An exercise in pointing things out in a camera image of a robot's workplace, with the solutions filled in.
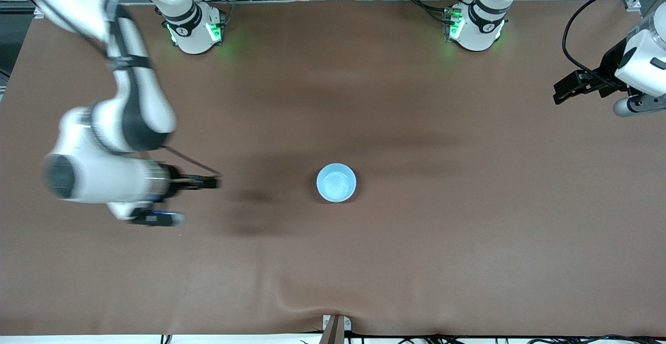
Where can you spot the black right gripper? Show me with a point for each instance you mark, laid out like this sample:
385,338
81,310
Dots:
176,182

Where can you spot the brown table cloth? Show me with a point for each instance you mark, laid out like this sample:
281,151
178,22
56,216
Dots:
333,99

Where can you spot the blue bowl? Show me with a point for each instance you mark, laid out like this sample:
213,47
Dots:
336,183

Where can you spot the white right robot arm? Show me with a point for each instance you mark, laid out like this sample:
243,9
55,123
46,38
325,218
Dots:
140,110

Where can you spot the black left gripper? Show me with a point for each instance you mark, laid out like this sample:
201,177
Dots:
606,68

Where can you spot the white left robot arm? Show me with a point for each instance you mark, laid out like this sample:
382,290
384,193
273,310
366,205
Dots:
478,26

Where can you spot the metal bracket with bar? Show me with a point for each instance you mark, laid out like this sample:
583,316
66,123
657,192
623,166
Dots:
335,328

